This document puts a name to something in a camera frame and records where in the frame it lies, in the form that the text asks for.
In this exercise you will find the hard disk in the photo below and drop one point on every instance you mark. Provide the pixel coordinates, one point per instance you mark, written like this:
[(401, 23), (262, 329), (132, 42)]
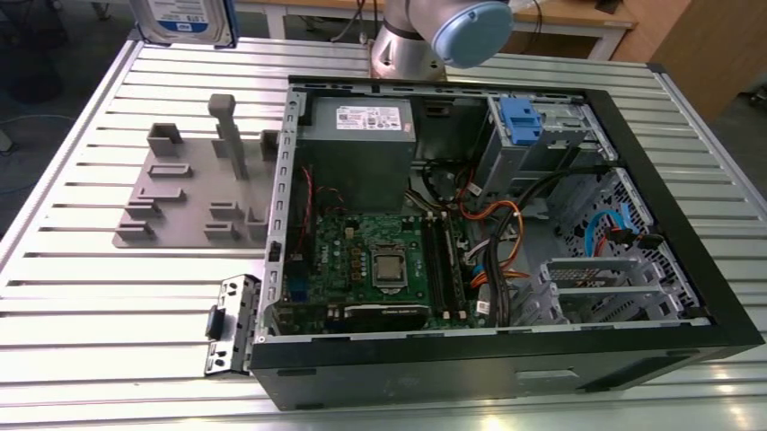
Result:
[(185, 18)]

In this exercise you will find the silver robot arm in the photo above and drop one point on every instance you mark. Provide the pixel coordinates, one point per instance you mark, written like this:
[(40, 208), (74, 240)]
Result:
[(406, 49)]

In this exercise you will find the metal disk bay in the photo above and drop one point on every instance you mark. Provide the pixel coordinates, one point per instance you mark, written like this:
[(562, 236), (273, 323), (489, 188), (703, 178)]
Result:
[(598, 292)]

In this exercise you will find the green motherboard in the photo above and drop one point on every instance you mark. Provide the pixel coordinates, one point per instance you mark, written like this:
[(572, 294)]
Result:
[(334, 251)]

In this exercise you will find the CPU socket with CPU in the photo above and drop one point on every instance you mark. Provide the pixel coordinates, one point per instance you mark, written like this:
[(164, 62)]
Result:
[(389, 267)]

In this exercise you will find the grey power supply unit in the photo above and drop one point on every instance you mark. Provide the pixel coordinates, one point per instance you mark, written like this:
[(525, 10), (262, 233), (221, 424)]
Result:
[(358, 161)]

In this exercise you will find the black RAM stick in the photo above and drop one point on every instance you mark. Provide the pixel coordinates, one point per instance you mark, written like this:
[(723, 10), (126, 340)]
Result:
[(453, 265)]

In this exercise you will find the black graphics card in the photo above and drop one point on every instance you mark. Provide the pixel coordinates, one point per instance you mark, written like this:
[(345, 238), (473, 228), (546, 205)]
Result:
[(382, 314)]

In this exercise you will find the metal optical drive cage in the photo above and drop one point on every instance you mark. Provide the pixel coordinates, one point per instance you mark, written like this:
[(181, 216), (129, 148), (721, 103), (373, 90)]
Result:
[(509, 161)]

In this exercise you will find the blue plastic drive latch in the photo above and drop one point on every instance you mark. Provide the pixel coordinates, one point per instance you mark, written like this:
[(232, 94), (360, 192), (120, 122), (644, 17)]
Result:
[(520, 121)]

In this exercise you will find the grey parts rack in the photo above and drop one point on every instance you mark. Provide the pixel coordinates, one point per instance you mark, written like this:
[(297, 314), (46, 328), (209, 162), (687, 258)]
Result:
[(192, 211)]

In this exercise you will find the black open PC case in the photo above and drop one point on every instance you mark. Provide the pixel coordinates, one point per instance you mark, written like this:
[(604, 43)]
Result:
[(478, 372)]

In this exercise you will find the wooden cabinet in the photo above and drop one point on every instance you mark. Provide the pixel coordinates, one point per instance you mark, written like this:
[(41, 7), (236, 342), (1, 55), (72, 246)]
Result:
[(707, 54)]

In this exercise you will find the metal card retention bracket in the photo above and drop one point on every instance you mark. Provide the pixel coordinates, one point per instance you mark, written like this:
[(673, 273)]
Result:
[(236, 323)]

